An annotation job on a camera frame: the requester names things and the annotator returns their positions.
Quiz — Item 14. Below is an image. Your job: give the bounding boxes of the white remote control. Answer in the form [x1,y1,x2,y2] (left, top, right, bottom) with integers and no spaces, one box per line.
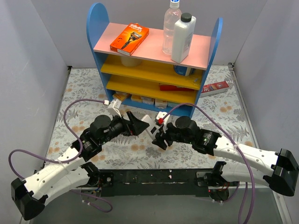
[142,115,159,141]

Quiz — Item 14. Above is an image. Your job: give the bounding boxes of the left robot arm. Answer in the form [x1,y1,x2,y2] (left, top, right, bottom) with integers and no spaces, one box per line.
[11,112,150,220]

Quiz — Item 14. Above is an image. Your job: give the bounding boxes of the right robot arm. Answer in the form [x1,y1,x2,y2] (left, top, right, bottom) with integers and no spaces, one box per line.
[147,116,299,196]

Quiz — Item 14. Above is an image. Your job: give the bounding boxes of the yellow and white small box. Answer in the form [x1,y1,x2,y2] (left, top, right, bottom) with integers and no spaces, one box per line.
[113,92,131,102]

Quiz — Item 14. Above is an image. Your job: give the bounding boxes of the white blue small box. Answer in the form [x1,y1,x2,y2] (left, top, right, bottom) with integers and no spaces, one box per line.
[167,101,179,108]

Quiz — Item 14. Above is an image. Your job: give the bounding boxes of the white orange small box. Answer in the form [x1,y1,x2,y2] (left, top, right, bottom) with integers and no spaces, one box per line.
[155,99,168,109]

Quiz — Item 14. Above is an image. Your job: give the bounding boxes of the blue shelf with coloured boards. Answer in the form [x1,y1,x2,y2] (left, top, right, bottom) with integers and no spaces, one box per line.
[86,3,223,116]

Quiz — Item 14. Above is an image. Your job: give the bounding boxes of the red flat box on shelf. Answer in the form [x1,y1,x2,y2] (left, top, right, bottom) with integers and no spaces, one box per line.
[159,84,194,91]

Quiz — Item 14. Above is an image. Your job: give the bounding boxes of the floral table mat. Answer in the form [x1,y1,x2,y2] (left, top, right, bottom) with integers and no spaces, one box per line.
[46,66,255,169]

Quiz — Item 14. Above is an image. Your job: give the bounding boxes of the red toothpaste box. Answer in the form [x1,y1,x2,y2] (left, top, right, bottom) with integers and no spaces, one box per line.
[200,81,229,97]

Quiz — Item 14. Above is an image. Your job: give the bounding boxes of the cream cylindrical container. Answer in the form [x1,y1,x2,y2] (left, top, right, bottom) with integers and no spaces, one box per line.
[120,56,142,67]

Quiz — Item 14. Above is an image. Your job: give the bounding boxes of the blue and white tub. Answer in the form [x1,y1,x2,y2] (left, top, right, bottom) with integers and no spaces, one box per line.
[173,65,195,77]

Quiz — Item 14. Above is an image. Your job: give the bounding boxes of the orange razor box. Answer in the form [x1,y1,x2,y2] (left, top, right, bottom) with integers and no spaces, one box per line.
[110,23,150,56]

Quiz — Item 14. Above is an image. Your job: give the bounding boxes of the white bottle with black cap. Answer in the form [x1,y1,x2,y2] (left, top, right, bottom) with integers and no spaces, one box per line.
[171,13,196,63]

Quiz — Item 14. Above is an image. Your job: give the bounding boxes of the clear plastic water bottle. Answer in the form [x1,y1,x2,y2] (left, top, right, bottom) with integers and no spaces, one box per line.
[162,0,182,55]

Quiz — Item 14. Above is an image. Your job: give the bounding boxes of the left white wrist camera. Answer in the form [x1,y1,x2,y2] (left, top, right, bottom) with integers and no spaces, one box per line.
[107,99,121,117]

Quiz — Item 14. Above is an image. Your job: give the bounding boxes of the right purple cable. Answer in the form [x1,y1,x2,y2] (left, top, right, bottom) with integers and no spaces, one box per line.
[163,103,256,224]

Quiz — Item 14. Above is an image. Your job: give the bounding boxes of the purple cable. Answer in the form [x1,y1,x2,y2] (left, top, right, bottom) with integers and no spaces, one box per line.
[8,98,113,213]
[163,103,256,224]

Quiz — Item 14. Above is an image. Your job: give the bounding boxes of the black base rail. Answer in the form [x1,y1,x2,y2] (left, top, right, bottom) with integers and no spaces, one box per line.
[99,168,232,202]

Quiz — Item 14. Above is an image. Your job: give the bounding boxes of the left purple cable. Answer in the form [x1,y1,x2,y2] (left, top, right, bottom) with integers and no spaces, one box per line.
[8,98,113,213]

